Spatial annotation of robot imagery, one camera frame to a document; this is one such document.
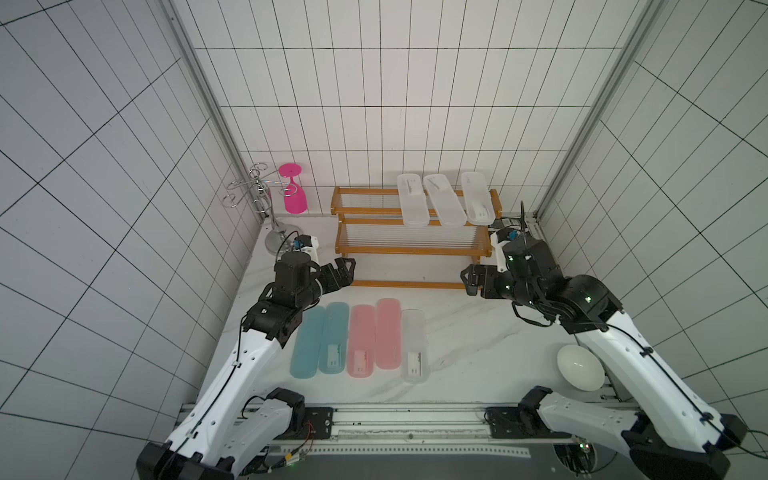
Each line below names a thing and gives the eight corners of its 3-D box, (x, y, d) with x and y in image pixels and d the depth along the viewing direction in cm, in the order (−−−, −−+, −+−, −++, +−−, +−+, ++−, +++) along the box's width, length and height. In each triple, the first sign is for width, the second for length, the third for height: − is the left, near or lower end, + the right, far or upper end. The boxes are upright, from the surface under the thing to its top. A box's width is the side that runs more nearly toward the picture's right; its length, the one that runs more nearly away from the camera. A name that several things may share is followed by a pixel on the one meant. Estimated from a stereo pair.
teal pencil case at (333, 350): (317, 374, 84) (315, 371, 81) (327, 305, 98) (325, 301, 95) (345, 374, 84) (344, 371, 81) (351, 306, 98) (350, 301, 95)
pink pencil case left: (346, 377, 83) (345, 375, 81) (351, 308, 96) (351, 304, 94) (374, 377, 83) (374, 375, 81) (376, 308, 96) (376, 304, 94)
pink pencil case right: (374, 369, 84) (374, 367, 83) (376, 301, 98) (376, 298, 96) (402, 369, 84) (403, 367, 83) (400, 301, 98) (400, 298, 96)
